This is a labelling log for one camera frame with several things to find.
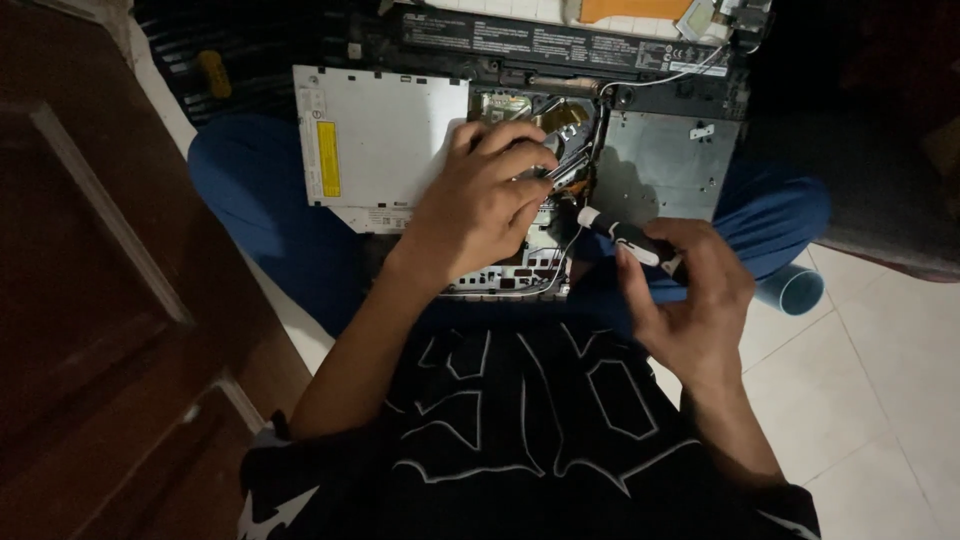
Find long black laptop battery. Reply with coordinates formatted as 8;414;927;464
390;3;732;78

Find black shirt with white print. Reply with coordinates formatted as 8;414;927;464
238;300;823;540

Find yellow handled screwdriver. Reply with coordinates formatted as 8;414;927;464
196;50;234;102

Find grey metal drive cover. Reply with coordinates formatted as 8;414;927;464
592;111;742;228

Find black and white screwdriver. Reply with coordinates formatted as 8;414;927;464
576;206;687;285

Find brown wooden door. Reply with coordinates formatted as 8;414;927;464
0;0;313;540

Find person's left hand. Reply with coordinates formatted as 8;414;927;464
403;120;561;291

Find opened black laptop base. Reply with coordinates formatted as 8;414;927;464
292;0;774;303

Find orange flat sheet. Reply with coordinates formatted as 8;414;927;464
577;0;696;24

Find blue trousers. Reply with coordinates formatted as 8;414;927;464
187;112;832;340

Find silver optical drive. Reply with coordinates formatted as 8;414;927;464
292;65;471;235

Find dark rug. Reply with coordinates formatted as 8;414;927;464
742;0;960;285

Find silver metal bracket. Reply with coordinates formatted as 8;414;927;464
536;146;595;193

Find gold flex ribbon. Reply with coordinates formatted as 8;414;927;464
535;101;591;137

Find person's right hand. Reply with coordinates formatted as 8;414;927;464
615;216;757;393

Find thin white cable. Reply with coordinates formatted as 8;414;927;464
598;43;733;96

